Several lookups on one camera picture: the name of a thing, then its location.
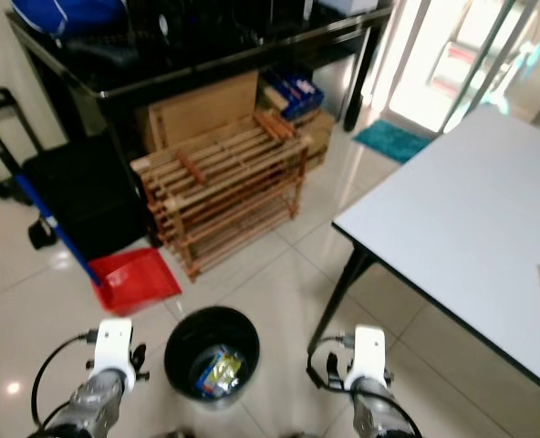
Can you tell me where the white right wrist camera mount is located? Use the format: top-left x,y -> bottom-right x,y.
343,326 -> 388,391

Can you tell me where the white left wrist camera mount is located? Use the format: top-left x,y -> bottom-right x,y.
91,318 -> 137,391

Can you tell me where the black round rubbish bin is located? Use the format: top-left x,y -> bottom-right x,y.
163,306 -> 262,401

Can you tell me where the small white box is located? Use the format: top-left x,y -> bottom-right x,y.
310,0 -> 381,16

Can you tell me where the blue printed carton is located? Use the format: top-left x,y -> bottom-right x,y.
258,68 -> 327,120

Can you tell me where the blue fabric bag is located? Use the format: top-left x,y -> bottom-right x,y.
10,0 -> 127,38

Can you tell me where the wooden slatted shoe rack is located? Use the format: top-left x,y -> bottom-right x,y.
130,109 -> 311,283

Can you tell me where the glass sliding door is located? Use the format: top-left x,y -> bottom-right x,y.
366,0 -> 540,135

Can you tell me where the teal floor mat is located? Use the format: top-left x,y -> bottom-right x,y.
351,118 -> 436,166

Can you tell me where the yellow and blue snack wrapper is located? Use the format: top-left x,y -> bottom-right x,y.
196,344 -> 244,399

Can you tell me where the white table with black legs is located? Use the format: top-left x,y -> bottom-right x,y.
306,104 -> 540,403

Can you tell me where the flat brown cardboard board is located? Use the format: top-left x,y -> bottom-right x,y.
137,70 -> 261,153

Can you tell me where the black glossy console table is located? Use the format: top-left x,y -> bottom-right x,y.
5,0 -> 395,174

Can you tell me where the black folding luggage trolley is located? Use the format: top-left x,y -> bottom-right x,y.
0,88 -> 154,263

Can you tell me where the brown cardboard box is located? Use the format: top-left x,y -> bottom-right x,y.
293,109 -> 338,171

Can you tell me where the red dustpan with blue handle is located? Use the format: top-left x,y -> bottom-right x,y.
15,172 -> 182,317

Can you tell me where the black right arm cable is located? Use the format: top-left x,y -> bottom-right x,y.
307,335 -> 350,393

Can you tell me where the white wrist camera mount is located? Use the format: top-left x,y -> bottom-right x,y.
343,326 -> 388,391
91,318 -> 137,391

